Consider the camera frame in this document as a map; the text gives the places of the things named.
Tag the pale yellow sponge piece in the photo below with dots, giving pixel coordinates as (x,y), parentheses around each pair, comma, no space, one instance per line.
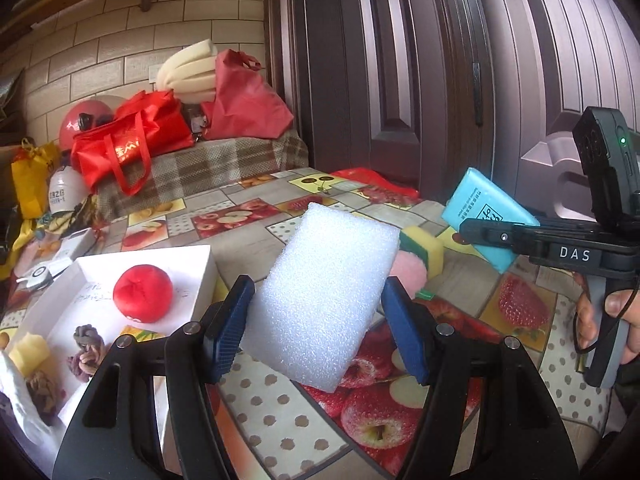
(30,352)

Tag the plaid covered bench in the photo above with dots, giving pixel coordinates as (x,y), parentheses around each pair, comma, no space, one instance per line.
(215,165)

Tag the green and yellow sponge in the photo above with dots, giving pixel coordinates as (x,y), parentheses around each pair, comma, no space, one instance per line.
(425,250)

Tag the fruit print tablecloth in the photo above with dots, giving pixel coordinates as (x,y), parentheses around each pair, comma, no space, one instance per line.
(280,425)

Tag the red tote bag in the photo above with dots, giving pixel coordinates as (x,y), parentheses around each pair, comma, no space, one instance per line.
(135,135)

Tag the person's right hand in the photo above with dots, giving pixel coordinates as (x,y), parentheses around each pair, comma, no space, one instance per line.
(627,320)

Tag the dark brown door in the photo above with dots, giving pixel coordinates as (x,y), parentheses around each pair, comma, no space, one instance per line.
(390,60)

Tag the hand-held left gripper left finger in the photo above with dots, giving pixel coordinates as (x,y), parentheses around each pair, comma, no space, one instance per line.
(227,330)

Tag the small white device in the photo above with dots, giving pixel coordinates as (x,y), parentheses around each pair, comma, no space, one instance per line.
(35,277)

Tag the white rectangular charger box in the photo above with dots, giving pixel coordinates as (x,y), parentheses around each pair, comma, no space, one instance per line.
(75,245)

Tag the stack of cream foam sheets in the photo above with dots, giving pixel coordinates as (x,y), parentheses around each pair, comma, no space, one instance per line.
(187,70)

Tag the red plastic sheet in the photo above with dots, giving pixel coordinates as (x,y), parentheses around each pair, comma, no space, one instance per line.
(375,182)

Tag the pink helmet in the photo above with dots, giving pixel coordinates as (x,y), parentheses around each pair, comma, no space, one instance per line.
(75,120)

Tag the yellow shopping bag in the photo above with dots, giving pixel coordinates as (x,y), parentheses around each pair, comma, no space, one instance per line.
(32,180)

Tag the white helmet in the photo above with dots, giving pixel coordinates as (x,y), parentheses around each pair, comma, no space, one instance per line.
(65,190)

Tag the pink plush ball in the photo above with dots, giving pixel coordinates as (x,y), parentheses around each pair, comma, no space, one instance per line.
(412,275)

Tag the teal tissue pack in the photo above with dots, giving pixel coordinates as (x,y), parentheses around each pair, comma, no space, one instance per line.
(480,200)

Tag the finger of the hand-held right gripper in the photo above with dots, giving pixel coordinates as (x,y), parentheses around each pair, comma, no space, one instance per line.
(500,237)

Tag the white cardboard box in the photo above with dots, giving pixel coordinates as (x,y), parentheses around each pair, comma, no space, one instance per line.
(95,285)

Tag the white foam block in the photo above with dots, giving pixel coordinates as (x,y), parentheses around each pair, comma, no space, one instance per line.
(325,300)

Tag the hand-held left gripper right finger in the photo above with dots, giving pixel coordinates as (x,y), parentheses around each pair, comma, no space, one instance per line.
(407,332)

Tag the dark crumpled foil bag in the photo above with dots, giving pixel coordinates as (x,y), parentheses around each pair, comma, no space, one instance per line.
(10,100)

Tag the red plastic bag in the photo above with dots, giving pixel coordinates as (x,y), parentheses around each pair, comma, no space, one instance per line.
(245,100)

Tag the red plush apple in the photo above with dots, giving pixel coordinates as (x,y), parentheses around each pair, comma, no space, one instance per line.
(142,292)

